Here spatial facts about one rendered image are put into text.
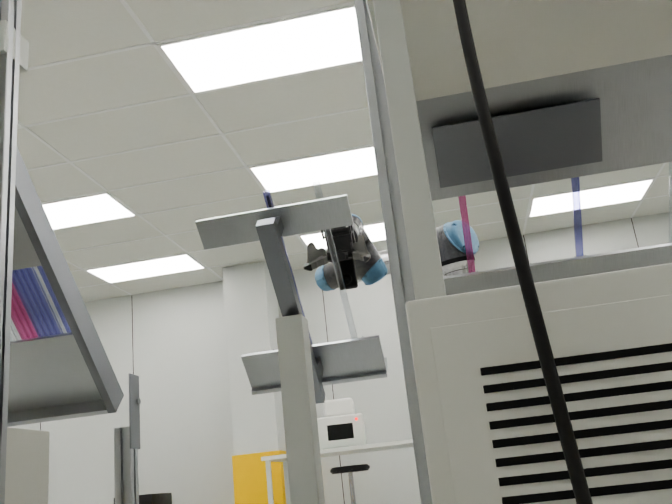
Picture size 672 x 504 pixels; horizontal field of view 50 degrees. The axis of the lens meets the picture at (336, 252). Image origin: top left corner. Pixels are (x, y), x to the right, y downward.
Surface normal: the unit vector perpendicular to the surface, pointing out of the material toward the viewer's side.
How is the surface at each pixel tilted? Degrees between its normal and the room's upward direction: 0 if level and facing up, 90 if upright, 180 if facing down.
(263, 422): 90
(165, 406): 90
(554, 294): 90
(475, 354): 90
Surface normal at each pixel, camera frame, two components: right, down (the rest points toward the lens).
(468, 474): -0.18, -0.29
